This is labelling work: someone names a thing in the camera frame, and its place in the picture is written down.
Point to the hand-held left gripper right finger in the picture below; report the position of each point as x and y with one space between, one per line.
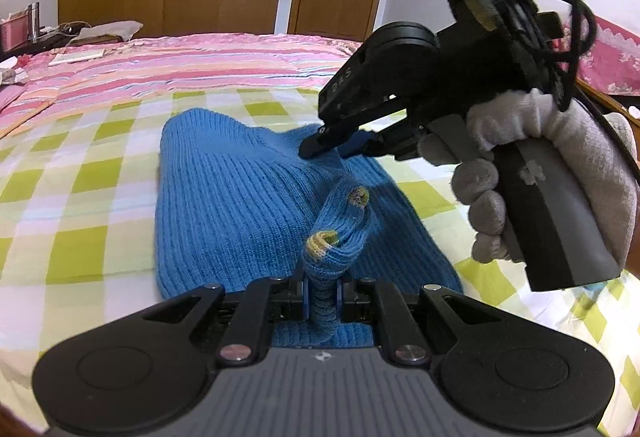
342 302

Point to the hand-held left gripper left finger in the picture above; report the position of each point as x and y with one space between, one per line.
300 302

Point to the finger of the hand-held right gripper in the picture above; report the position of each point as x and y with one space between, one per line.
317 144
357 144

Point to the blue knit sweater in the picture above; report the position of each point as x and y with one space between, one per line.
225 197

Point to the person's right hand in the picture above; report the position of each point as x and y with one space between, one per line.
595 152

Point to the pink striped blanket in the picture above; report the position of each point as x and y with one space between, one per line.
200 62

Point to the pink floral cloth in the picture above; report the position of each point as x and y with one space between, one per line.
615 62

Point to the white crumpled cloth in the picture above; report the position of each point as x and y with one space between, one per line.
112 31

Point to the green white checkered sheet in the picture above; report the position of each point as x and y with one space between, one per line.
75 177

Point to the metal thermos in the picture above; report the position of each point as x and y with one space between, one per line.
33 22

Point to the small white cloth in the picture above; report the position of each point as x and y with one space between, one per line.
12 76

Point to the pink storage box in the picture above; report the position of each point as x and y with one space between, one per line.
12 34

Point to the wooden bed frame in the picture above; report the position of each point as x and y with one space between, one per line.
617 103

